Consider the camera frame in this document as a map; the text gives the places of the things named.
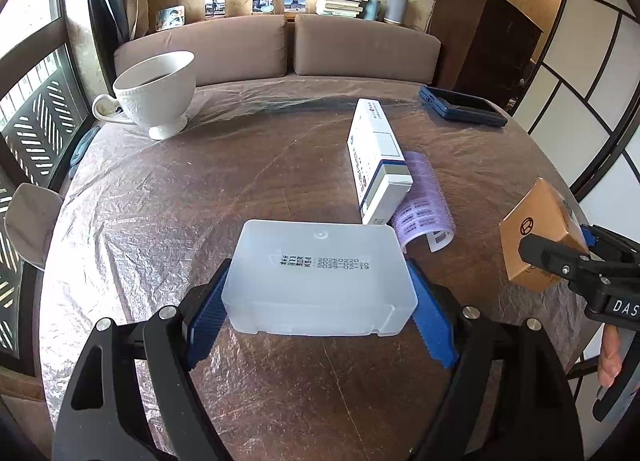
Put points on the navy blue flat case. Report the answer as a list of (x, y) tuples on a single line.
[(465, 108)]

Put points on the unframed standing photo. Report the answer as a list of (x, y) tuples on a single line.
[(295, 6), (170, 18), (263, 1), (215, 6)]

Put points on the translucent plastic box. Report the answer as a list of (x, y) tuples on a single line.
[(320, 291)]

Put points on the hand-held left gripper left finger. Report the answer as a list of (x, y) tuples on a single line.
[(205, 321)]

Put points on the wide brown sofa cushion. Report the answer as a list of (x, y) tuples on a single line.
[(200, 48)]

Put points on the dark wooden cabinet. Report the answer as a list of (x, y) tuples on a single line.
[(480, 46)]

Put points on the purple paper leaflet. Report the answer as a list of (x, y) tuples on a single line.
[(425, 206)]

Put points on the person's right hand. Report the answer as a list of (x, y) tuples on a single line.
[(610, 356)]

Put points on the grey cylinder speaker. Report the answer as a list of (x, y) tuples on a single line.
[(396, 8)]

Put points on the white footed cup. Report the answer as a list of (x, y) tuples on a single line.
[(155, 101)]

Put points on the long white medicine box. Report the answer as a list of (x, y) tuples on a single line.
[(375, 151)]

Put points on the white panel black frame screen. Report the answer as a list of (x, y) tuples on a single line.
[(575, 141)]

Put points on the round wooden table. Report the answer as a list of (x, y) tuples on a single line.
[(300, 391)]

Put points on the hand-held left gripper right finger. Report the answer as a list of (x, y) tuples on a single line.
[(435, 321)]

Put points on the white chair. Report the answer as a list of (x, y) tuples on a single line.
[(32, 226)]

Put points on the teal flat object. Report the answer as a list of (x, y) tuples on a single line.
[(82, 143)]

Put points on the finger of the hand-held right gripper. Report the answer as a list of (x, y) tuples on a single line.
[(612, 243), (550, 253)]

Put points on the teal cup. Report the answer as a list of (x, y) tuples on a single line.
[(371, 10)]

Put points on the brown cardboard box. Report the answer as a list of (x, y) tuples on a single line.
[(535, 221)]

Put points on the dark curtain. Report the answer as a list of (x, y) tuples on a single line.
[(107, 16)]

